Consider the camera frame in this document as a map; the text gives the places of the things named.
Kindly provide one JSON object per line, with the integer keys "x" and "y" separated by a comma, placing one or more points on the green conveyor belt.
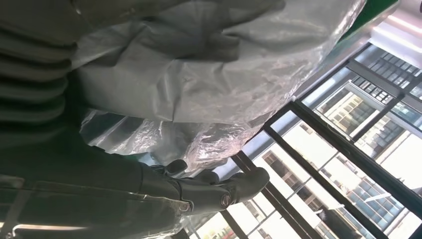
{"x": 372, "y": 10}

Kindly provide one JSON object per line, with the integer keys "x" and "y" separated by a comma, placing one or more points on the black window frame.
{"x": 356, "y": 150}

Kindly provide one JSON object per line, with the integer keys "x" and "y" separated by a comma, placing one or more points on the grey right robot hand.
{"x": 82, "y": 184}

